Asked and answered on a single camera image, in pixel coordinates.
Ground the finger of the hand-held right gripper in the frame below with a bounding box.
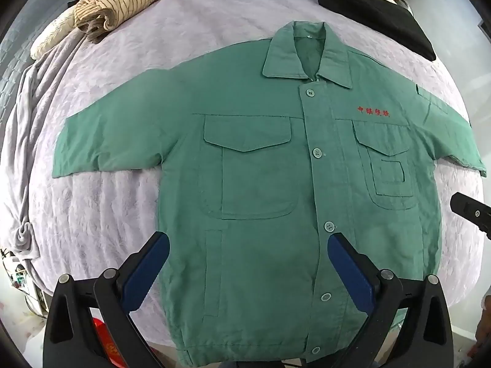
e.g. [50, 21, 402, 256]
[450, 192, 491, 243]

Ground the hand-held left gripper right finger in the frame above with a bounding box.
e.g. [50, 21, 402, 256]
[326, 232, 455, 368]

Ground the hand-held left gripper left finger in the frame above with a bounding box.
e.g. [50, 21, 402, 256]
[43, 231, 181, 368]

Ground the green work jacket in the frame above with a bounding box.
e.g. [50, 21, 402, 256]
[52, 21, 487, 365]

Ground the red object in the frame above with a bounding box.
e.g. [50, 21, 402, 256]
[92, 316, 127, 368]

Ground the white power strip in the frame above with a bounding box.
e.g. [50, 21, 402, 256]
[2, 255, 35, 296]

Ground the black folded garment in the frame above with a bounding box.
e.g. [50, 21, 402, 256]
[312, 0, 437, 62]

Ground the grey quilted headboard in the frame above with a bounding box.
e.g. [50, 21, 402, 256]
[0, 0, 83, 116]

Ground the cream quilted pillow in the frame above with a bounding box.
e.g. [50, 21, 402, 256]
[30, 8, 83, 60]

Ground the lavender embossed blanket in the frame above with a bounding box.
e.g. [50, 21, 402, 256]
[0, 0, 489, 353]

